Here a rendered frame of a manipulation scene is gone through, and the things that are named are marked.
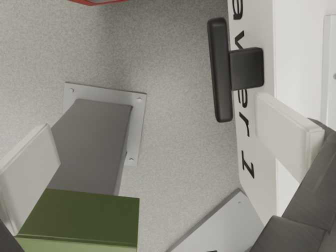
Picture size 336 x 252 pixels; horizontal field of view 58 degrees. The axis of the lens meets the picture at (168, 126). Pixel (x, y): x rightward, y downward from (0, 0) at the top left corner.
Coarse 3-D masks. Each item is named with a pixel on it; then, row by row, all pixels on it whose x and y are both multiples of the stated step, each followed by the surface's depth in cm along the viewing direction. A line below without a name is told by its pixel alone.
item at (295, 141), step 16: (256, 96) 18; (272, 96) 17; (256, 112) 19; (272, 112) 16; (288, 112) 15; (256, 128) 19; (272, 128) 16; (288, 128) 14; (304, 128) 13; (320, 128) 12; (272, 144) 17; (288, 144) 15; (304, 144) 13; (320, 144) 13; (288, 160) 15; (304, 160) 13
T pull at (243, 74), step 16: (208, 32) 21; (224, 32) 20; (224, 48) 20; (256, 48) 21; (224, 64) 21; (240, 64) 21; (256, 64) 21; (224, 80) 21; (240, 80) 21; (256, 80) 21; (224, 96) 22; (224, 112) 22
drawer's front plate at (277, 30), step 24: (264, 0) 19; (288, 0) 18; (240, 24) 25; (264, 24) 20; (288, 24) 19; (264, 48) 21; (288, 48) 19; (264, 72) 21; (288, 72) 20; (240, 96) 29; (288, 96) 20; (240, 120) 30; (240, 144) 31; (240, 168) 33; (264, 168) 25; (264, 192) 26; (288, 192) 23; (264, 216) 27
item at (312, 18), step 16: (304, 0) 27; (320, 0) 27; (304, 16) 27; (320, 16) 27; (304, 32) 28; (320, 32) 28; (304, 48) 28; (320, 48) 28; (304, 64) 29; (320, 64) 29; (304, 80) 29; (320, 80) 29; (304, 96) 30; (320, 96) 30; (304, 112) 30; (320, 112) 31
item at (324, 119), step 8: (328, 16) 27; (328, 24) 27; (328, 32) 27; (328, 40) 27; (328, 48) 27; (328, 56) 28; (328, 64) 28; (328, 72) 28; (328, 80) 28; (328, 88) 29; (328, 96) 29; (328, 104) 29; (328, 112) 29; (320, 120) 31; (328, 120) 30
